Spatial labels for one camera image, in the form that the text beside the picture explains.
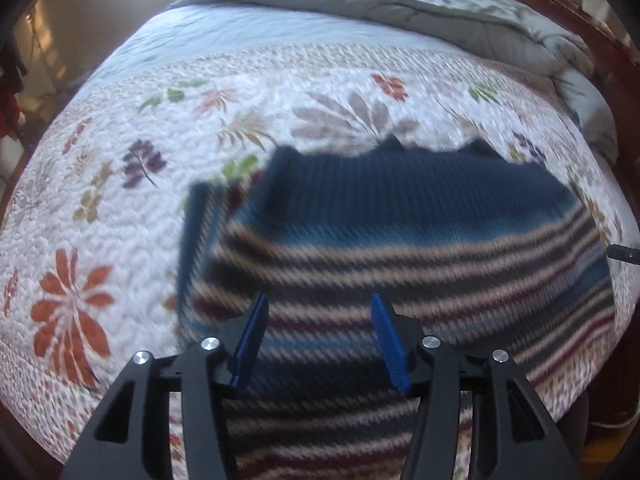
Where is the red cloth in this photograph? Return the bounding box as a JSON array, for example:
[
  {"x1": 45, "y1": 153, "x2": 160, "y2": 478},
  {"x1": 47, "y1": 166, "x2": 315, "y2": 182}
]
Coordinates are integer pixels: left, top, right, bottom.
[{"x1": 0, "y1": 92, "x2": 22, "y2": 137}]

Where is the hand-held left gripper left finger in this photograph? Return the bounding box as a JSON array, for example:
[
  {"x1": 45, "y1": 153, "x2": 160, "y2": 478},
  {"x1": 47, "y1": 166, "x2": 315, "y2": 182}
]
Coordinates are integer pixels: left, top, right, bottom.
[{"x1": 60, "y1": 292, "x2": 271, "y2": 480}]

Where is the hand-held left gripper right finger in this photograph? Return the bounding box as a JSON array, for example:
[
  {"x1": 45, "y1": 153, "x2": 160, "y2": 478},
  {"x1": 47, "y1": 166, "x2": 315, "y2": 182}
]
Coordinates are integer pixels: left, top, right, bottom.
[{"x1": 370, "y1": 292, "x2": 576, "y2": 480}]

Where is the striped knitted sweater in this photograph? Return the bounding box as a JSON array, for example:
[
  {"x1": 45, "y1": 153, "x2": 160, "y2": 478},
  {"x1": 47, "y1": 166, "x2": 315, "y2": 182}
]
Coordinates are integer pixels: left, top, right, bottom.
[{"x1": 172, "y1": 135, "x2": 618, "y2": 480}]

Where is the grey duvet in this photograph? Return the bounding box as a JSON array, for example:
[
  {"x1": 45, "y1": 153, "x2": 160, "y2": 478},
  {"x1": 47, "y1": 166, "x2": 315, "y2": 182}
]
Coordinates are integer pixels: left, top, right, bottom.
[{"x1": 167, "y1": 0, "x2": 621, "y2": 163}]

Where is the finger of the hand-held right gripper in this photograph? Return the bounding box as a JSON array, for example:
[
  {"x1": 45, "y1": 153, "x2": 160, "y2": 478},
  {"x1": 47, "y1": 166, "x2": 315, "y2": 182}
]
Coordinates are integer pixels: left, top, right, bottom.
[{"x1": 606, "y1": 243, "x2": 640, "y2": 263}]

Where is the white cable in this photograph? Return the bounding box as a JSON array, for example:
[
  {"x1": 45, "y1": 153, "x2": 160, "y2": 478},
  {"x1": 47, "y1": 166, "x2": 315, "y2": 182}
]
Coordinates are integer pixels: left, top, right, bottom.
[{"x1": 589, "y1": 416, "x2": 639, "y2": 431}]

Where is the floral quilted bedspread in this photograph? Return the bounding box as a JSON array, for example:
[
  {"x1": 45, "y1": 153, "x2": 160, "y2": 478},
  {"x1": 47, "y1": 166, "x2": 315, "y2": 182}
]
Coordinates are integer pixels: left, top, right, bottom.
[{"x1": 0, "y1": 12, "x2": 638, "y2": 480}]

